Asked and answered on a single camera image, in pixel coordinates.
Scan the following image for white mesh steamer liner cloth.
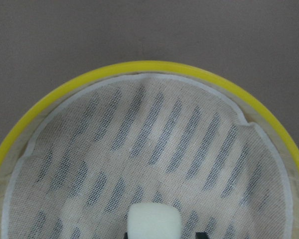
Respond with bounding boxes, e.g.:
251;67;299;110
1;73;293;239

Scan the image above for white steamed bun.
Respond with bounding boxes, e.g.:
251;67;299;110
127;202;182;239

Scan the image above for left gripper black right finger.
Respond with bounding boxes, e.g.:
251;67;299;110
195;232;207;239

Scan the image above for yellow round steamer basket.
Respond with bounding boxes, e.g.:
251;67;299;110
0;60;299;239

